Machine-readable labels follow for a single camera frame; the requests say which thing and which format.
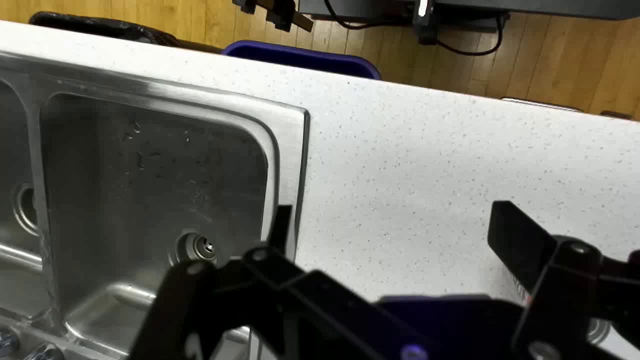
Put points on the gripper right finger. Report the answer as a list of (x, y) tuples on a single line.
[(560, 280)]

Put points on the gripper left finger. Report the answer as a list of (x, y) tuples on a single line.
[(180, 310)]

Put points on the stainless steel double sink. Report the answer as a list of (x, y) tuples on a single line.
[(150, 190)]

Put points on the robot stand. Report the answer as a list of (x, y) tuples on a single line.
[(550, 7)]

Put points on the blue plastic bin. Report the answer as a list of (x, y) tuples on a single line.
[(300, 57)]

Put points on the black trash bag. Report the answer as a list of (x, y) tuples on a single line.
[(100, 27)]

